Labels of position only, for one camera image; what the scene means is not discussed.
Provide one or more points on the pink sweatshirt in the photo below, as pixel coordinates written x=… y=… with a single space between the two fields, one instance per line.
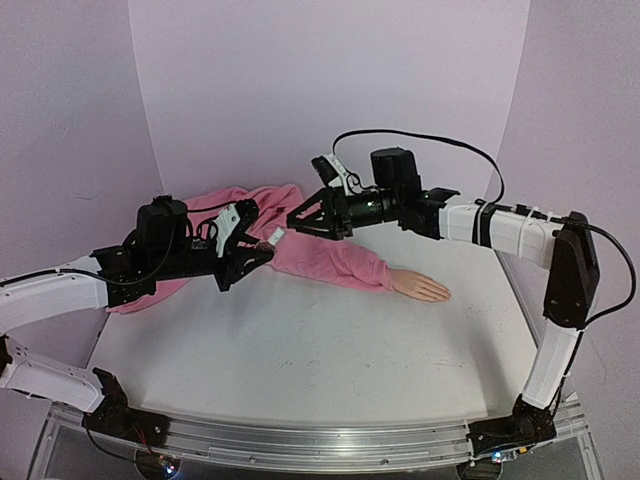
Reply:
x=339 y=263

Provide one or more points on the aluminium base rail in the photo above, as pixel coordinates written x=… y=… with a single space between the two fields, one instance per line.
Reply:
x=305 y=448

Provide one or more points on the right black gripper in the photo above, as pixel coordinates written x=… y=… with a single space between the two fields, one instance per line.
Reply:
x=339 y=212

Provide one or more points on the nail polish bottle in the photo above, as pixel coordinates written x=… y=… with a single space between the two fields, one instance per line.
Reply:
x=260 y=246

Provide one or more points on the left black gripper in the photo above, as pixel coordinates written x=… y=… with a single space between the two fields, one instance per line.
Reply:
x=235 y=268

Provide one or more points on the white nail polish cap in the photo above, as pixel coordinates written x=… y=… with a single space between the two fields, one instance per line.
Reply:
x=275 y=237

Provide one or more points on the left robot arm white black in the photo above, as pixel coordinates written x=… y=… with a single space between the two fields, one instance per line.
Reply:
x=74 y=286

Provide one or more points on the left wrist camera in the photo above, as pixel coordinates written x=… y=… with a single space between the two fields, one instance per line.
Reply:
x=225 y=222

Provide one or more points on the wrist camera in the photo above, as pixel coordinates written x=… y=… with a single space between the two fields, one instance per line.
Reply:
x=334 y=174
x=225 y=222

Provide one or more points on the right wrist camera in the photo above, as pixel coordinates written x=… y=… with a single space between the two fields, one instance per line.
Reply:
x=334 y=174

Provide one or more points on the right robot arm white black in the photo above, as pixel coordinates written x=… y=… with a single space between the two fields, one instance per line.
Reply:
x=564 y=247

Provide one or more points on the mannequin hand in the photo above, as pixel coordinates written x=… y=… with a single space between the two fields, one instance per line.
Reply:
x=418 y=286

